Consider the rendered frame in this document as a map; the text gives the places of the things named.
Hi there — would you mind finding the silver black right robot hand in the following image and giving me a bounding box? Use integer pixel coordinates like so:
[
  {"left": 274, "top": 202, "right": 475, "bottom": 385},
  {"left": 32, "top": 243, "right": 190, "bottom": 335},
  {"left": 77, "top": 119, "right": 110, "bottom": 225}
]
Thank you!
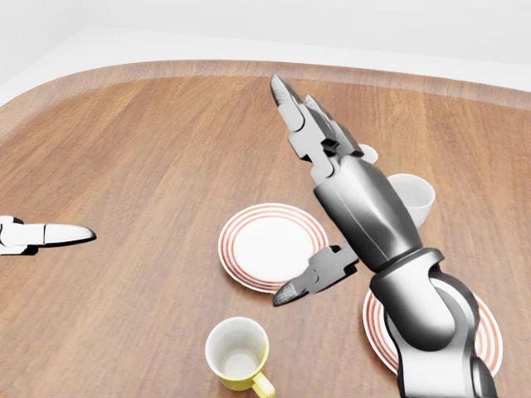
[{"left": 270, "top": 74, "right": 425, "bottom": 308}]

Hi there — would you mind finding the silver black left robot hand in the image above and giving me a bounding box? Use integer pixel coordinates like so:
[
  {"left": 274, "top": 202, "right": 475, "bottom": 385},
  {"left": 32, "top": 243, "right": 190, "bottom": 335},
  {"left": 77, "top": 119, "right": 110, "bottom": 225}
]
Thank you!
[{"left": 0, "top": 215, "right": 98, "bottom": 256}]

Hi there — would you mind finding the white plate with red rings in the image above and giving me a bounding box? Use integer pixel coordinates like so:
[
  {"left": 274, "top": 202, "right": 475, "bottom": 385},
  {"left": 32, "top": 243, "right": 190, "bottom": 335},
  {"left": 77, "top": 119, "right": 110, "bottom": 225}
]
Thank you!
[
  {"left": 217, "top": 202, "right": 331, "bottom": 294},
  {"left": 362, "top": 286, "right": 504, "bottom": 376}
]

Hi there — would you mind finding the yellow and white mug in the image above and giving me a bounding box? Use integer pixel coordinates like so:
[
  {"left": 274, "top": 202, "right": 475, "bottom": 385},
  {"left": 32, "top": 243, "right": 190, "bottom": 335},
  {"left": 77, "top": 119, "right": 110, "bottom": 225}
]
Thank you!
[{"left": 204, "top": 316, "right": 277, "bottom": 398}]

